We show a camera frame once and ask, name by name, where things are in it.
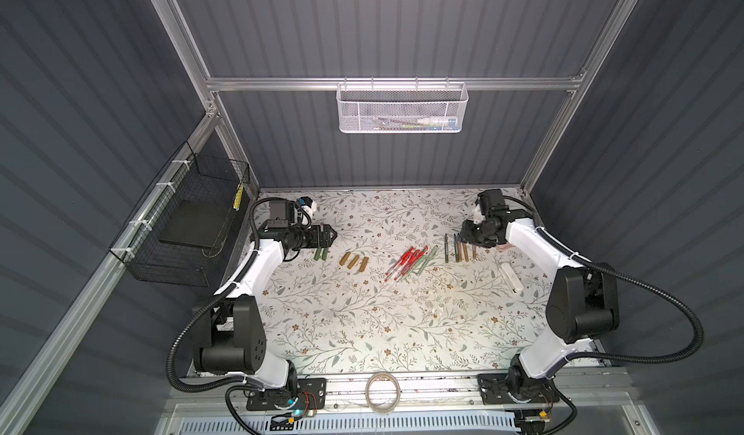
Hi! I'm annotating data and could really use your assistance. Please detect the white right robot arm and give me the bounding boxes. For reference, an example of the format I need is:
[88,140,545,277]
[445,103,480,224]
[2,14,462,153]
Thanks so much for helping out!
[460,189,620,384]

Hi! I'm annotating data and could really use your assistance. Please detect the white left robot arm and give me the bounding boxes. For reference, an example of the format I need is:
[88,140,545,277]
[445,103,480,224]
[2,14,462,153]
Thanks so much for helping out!
[191,197,337,390]

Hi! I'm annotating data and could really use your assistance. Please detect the white vent grille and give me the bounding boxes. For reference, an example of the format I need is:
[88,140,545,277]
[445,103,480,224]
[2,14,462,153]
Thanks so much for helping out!
[176,410,521,435]

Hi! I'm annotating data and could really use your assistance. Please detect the light green pen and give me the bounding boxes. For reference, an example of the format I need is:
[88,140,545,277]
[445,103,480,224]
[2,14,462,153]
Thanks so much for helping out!
[412,246,438,275]

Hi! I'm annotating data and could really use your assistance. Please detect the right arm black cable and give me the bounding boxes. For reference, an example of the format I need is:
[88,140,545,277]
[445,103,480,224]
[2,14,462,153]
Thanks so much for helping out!
[502,195,705,435]

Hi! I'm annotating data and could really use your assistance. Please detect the white wire mesh basket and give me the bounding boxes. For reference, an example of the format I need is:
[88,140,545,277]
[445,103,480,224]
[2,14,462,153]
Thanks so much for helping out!
[335,82,469,135]

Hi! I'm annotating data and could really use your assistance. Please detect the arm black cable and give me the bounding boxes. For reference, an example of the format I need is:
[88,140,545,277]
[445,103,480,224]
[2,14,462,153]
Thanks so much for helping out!
[165,195,292,435]
[502,195,705,435]

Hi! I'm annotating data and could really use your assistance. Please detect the pens in white basket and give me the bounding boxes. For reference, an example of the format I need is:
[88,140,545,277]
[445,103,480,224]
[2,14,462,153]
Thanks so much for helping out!
[371,116,461,133]

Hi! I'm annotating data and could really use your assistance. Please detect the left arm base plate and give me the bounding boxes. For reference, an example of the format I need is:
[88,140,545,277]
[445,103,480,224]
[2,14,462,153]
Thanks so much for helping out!
[245,378,327,411]

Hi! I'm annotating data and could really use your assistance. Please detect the coiled clear cable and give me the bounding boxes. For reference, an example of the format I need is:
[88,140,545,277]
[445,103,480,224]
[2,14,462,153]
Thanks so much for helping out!
[364,371,402,415]

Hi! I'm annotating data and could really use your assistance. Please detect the yellow marker in basket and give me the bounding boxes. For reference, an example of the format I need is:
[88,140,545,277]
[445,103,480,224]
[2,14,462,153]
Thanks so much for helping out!
[232,183,244,211]

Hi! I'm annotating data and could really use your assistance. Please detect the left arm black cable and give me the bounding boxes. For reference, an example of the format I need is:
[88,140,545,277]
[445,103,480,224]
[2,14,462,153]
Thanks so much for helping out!
[165,195,292,435]

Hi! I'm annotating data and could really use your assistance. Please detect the black foam pad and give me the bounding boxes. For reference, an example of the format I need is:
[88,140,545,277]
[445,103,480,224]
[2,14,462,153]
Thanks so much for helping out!
[159,200,232,249]

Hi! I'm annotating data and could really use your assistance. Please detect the black wire basket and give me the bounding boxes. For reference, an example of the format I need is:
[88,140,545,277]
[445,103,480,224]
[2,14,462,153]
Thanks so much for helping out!
[110,145,251,288]

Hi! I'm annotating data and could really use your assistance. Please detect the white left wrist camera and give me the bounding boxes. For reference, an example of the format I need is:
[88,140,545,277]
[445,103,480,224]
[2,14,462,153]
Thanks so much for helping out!
[296,196,318,218]

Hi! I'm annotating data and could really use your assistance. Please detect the pink glasses case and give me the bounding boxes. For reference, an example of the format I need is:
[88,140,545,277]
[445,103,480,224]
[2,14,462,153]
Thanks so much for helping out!
[495,244,515,255]

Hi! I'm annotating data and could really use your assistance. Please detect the white plastic stick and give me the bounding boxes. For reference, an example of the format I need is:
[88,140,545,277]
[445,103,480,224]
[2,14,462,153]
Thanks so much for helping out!
[499,262,524,295]

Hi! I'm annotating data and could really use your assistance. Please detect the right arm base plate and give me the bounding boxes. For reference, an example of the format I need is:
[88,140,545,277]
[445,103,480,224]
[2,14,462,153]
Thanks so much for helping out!
[477,373,559,405]

